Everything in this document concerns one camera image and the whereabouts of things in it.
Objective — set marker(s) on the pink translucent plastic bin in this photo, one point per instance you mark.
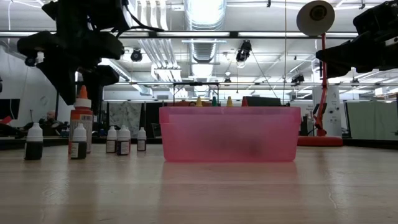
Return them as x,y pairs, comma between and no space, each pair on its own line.
230,133

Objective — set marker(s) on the large orange-red food colouring bottle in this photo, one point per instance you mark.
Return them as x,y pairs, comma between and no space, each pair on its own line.
81,116

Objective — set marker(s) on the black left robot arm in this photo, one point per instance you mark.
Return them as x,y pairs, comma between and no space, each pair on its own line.
87,15

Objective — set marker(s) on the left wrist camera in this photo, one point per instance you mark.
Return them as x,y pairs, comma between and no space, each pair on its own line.
28,43

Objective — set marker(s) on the large orange-yellow food colouring bottle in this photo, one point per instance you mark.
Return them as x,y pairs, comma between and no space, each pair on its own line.
199,102
229,102

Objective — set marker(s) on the white machine cabinet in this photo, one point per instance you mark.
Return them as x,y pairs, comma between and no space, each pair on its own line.
332,112

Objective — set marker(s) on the person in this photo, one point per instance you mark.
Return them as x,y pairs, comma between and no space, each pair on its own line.
51,117

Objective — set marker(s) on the black overhead camera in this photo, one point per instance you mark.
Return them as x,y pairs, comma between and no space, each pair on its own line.
244,51

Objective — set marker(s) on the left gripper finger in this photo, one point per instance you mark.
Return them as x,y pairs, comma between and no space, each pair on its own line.
66,84
96,90

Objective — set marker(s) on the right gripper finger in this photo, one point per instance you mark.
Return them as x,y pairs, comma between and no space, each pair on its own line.
340,59

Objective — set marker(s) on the black monitor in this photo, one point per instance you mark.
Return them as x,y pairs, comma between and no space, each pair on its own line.
264,101

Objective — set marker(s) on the large green food colouring bottle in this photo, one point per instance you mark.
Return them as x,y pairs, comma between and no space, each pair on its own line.
214,102

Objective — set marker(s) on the black ceiling spotlight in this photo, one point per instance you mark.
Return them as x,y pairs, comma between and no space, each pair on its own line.
136,55
298,78

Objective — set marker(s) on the red desk lamp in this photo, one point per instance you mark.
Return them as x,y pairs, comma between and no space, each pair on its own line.
320,141

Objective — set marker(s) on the green partition panel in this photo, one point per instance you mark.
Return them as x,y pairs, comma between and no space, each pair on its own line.
371,119

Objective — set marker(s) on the silver ventilation duct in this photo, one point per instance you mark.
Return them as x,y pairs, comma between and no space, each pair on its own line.
205,18

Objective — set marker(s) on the grey marbled panel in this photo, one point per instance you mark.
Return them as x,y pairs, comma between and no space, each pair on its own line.
124,116

